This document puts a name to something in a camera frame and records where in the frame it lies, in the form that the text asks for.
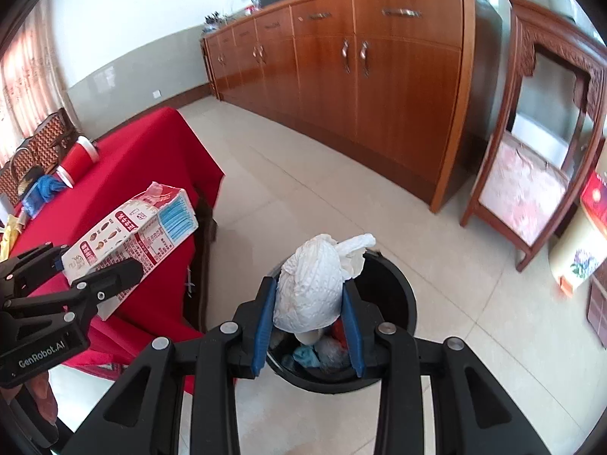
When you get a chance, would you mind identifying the small potted plant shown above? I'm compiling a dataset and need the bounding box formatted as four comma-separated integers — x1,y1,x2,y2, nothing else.
204,9,235,34

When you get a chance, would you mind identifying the yellow cloth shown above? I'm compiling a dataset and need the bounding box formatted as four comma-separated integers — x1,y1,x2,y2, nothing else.
0,215,24,261

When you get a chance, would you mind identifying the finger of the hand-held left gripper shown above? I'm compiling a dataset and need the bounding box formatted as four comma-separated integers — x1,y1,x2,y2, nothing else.
65,257,144,324
0,243,70,295

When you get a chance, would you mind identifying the person's left hand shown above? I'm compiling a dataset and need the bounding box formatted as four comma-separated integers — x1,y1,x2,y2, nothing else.
21,372,60,425

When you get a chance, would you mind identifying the light blue cloth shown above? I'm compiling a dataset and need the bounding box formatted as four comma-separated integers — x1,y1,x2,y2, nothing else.
291,345,319,369

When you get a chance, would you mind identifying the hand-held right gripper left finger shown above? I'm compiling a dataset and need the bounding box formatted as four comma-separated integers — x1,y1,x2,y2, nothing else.
61,276,278,455

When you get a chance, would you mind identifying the red tablecloth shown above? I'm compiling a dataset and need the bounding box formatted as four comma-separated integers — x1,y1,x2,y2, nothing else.
0,107,226,396

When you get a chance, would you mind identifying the cream bag with floral print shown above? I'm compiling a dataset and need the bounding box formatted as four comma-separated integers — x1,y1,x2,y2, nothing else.
549,209,607,295

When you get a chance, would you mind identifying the carved wooden side stand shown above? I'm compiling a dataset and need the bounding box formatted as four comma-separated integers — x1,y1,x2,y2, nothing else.
460,0,607,273

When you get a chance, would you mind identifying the black trash bin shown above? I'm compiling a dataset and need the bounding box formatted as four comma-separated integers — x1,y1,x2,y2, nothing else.
264,250,418,393

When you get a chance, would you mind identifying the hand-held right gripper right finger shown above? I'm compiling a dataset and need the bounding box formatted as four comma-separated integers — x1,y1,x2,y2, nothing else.
341,281,553,455

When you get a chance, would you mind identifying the pink embroidered curtain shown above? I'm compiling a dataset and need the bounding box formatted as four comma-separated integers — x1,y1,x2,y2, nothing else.
0,33,79,162

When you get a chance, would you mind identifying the clear plastic bag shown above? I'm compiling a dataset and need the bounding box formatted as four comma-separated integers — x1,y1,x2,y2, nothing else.
315,336,352,373

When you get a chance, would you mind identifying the white flat board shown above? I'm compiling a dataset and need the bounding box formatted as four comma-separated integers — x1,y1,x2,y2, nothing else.
511,113,572,171

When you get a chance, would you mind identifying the red and white paper cup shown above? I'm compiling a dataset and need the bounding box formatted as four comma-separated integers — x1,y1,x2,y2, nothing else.
57,135,100,185

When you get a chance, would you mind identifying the white tissue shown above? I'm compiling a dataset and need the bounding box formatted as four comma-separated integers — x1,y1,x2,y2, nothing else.
274,234,377,333

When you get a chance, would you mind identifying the wooden bench with patterned back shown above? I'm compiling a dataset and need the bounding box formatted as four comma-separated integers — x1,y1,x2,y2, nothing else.
0,108,79,209

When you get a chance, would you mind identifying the long wooden sideboard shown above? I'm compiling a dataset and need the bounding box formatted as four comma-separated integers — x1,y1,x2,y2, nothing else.
200,0,503,213

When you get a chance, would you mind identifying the red and white carton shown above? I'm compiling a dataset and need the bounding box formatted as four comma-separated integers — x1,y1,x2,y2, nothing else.
61,181,199,320

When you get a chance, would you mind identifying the red gift box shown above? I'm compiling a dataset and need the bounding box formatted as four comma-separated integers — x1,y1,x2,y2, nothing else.
579,142,607,240

